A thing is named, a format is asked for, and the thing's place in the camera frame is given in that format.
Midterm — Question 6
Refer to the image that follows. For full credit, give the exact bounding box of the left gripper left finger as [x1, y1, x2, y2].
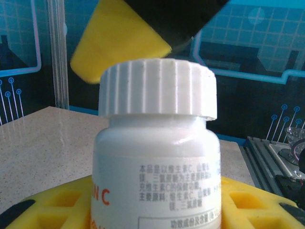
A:
[0, 175, 93, 229]

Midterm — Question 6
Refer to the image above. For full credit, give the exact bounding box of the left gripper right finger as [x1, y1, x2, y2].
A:
[220, 176, 305, 229]

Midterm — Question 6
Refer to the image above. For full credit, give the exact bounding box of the white ribbed bottle cap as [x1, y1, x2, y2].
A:
[98, 58, 219, 121]

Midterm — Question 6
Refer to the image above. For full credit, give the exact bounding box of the white pill bottle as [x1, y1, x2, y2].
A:
[90, 114, 222, 229]

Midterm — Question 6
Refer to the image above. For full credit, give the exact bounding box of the clear glass cup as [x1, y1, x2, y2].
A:
[285, 126, 305, 166]

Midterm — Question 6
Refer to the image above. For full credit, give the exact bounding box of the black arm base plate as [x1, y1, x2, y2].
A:
[275, 174, 305, 210]

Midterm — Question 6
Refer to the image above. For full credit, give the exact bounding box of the aluminium frame post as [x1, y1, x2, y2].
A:
[47, 0, 70, 111]

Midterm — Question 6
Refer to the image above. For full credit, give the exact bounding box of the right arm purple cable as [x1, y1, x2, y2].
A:
[293, 139, 305, 159]

